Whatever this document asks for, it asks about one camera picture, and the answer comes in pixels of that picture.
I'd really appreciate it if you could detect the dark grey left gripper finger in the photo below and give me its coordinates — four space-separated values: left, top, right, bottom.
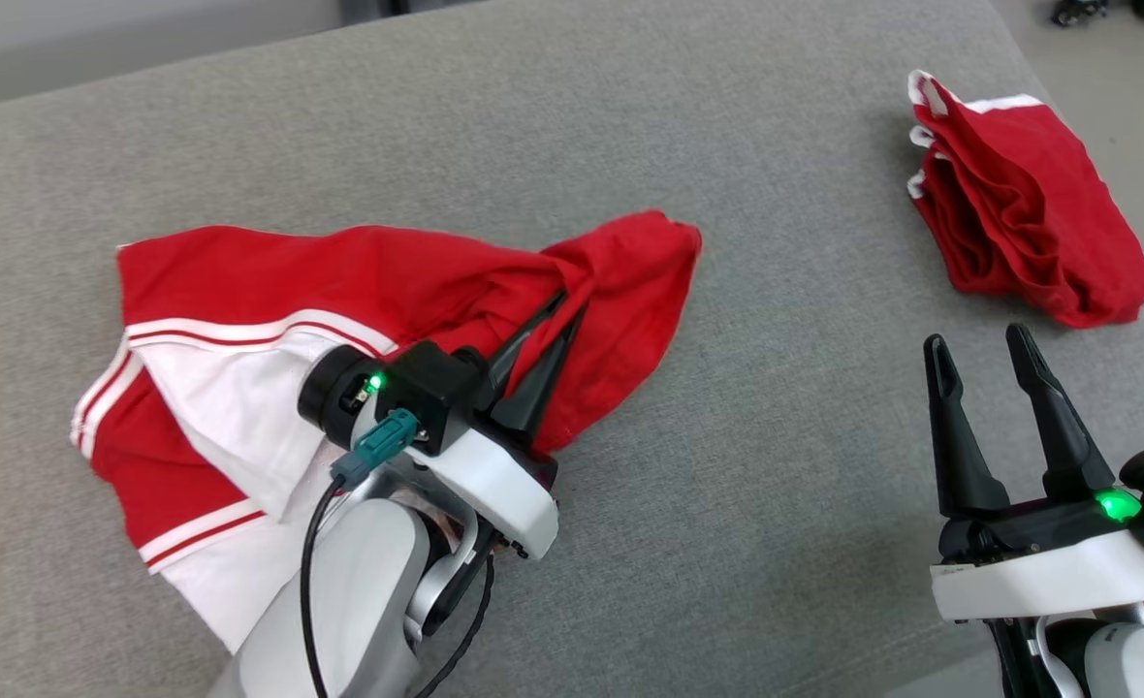
493 305 588 459
488 291 569 389

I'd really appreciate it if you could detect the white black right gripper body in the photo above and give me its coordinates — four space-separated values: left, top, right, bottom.
931 492 1144 621

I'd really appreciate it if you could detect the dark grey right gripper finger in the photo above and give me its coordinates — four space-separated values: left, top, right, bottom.
924 334 1011 518
1005 323 1116 500

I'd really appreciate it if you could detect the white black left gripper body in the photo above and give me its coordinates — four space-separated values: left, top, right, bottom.
298 344 561 561

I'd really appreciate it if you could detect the red white number 23 jersey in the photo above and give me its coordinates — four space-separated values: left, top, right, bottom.
70 208 704 655

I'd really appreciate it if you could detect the red garment with white trim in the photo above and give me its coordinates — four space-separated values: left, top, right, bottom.
906 68 1144 331

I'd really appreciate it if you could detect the small black wheeled object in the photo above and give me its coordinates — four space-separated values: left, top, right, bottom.
1052 0 1111 28

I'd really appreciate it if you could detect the black cable with teal plug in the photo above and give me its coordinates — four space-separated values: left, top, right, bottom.
299 407 420 698

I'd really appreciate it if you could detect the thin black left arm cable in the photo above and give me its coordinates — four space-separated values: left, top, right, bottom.
415 553 495 698

